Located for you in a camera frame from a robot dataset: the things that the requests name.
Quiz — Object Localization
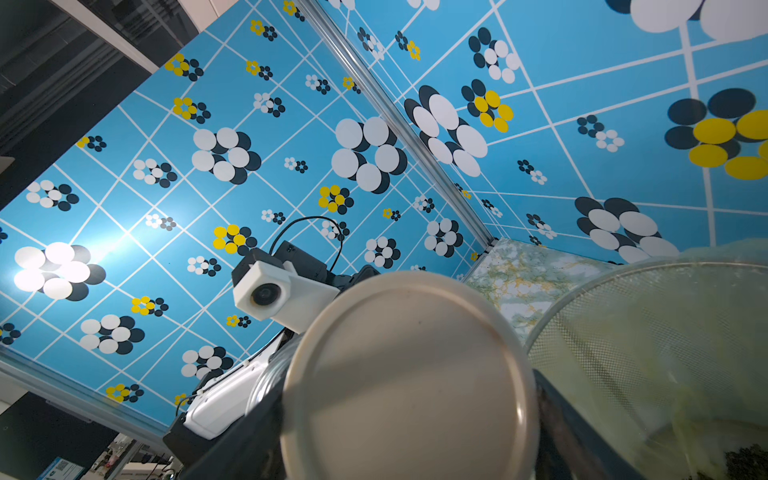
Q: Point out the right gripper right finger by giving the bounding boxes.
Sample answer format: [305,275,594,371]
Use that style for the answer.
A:
[533,370,643,480]

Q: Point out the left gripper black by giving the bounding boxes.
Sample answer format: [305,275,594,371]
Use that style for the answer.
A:
[275,241,380,292]

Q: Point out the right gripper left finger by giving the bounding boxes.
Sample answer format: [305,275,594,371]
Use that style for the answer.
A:
[179,383,285,480]

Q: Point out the round wooden jar lid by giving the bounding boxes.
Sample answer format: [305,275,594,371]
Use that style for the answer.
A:
[281,272,540,479]

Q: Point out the jar with wooden lid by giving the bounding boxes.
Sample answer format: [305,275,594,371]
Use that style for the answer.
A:
[245,334,304,415]

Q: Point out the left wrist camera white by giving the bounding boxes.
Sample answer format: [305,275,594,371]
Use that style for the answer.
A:
[232,249,340,333]

